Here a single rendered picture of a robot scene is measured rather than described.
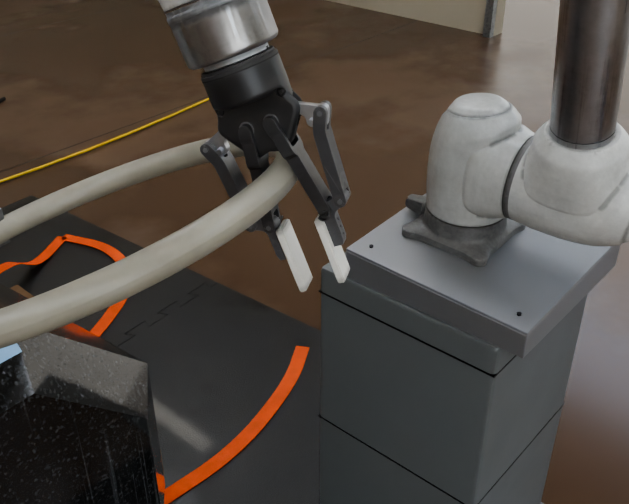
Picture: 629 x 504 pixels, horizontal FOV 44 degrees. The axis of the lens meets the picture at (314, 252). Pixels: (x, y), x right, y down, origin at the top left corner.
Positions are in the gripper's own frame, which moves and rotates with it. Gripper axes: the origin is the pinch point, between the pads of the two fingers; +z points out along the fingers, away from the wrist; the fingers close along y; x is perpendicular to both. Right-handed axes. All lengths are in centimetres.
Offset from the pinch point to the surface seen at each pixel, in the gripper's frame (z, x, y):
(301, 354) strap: 86, -139, 72
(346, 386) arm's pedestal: 56, -65, 30
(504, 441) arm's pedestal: 71, -59, 1
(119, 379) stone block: 31, -42, 63
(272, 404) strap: 88, -114, 76
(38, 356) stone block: 17, -28, 64
